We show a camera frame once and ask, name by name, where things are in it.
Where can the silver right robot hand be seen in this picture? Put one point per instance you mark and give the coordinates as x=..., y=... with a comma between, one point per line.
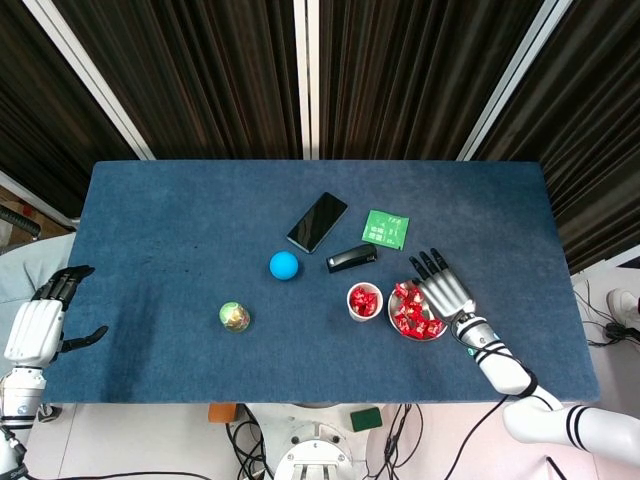
x=447, y=292

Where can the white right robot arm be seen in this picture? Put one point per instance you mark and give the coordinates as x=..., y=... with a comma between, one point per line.
x=505, y=375

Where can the white frame post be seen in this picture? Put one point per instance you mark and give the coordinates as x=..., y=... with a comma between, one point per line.
x=87, y=75
x=515, y=75
x=300, y=75

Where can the black smartphone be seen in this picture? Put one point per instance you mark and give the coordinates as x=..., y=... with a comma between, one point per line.
x=317, y=222

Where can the black power adapter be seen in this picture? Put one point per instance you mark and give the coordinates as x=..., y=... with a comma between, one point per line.
x=617, y=331

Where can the blue felt table cloth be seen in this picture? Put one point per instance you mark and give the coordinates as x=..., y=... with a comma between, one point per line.
x=250, y=360

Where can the green round can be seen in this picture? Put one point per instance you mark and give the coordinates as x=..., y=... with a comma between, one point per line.
x=234, y=316

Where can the person's blue jeans leg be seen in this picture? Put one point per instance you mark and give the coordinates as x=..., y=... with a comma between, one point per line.
x=25, y=270

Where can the black ribbed tube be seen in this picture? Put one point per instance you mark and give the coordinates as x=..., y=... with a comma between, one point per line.
x=20, y=221

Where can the green sachet packet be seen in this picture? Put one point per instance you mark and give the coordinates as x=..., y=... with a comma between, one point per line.
x=385, y=229

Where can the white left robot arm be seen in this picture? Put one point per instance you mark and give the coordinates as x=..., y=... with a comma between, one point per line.
x=20, y=400

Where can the red candy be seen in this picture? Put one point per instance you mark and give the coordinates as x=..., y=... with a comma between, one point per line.
x=415, y=311
x=401, y=290
x=357, y=299
x=415, y=295
x=435, y=328
x=370, y=305
x=402, y=321
x=418, y=330

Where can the white paper cup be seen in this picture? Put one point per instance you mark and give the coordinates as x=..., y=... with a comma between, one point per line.
x=352, y=316

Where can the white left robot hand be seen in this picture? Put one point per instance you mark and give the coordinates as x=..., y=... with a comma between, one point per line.
x=34, y=331

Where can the bowl of red candies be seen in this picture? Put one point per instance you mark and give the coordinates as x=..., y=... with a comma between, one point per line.
x=392, y=306

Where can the white shoe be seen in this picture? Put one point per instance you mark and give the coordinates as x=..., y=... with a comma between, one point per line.
x=622, y=305

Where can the blue ball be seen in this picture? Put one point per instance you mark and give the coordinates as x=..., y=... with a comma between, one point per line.
x=284, y=265

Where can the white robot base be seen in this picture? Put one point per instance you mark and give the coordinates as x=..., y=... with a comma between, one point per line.
x=310, y=450

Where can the black stapler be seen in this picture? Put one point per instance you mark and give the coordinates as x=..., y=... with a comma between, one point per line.
x=350, y=259

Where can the black white sneaker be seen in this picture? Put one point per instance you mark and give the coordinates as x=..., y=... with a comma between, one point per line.
x=50, y=412

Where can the dark brown curtain panel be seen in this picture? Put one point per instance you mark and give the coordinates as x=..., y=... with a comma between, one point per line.
x=40, y=100
x=410, y=75
x=600, y=125
x=200, y=75

